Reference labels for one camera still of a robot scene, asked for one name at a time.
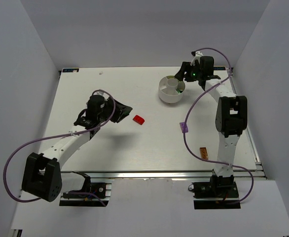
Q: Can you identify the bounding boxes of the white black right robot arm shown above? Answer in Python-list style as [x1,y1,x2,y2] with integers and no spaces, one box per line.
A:
[175,51,248,187]

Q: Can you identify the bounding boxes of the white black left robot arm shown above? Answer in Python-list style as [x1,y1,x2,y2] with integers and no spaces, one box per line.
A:
[22,95,132,202]

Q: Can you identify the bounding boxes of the blue label sticker right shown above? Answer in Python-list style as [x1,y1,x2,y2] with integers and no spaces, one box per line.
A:
[214,66,226,71]

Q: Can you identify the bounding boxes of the blue label sticker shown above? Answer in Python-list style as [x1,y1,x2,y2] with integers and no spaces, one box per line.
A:
[62,68,79,73]
[214,66,226,71]

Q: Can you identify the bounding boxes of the white round divided container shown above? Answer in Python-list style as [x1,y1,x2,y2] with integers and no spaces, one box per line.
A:
[158,76,185,104]

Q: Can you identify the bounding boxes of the red curved lego piece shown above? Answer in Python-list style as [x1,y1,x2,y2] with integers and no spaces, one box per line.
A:
[133,115,145,125]

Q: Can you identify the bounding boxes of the blue label sticker left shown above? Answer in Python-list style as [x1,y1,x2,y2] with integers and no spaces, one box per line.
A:
[62,68,79,73]

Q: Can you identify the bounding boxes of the purple curved lego brick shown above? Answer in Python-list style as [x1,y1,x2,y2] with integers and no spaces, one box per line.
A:
[180,122,188,133]

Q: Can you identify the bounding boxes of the orange flat lego plate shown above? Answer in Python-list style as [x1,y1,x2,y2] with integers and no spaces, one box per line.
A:
[200,147,209,160]

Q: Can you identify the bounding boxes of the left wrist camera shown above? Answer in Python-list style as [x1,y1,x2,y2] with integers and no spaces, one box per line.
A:
[93,90,104,96]

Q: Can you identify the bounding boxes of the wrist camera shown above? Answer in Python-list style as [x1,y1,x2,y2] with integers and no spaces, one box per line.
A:
[190,50,203,66]
[93,90,104,96]

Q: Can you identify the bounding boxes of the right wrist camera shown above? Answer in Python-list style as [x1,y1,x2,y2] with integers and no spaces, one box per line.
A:
[190,50,203,66]

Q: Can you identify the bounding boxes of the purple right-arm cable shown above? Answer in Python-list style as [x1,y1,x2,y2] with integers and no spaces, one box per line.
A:
[183,47,254,204]

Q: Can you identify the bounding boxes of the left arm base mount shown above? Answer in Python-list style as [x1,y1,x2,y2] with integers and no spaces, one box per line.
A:
[59,172,111,207]

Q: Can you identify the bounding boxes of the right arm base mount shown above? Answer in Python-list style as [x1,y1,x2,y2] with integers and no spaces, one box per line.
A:
[187,174,241,210]

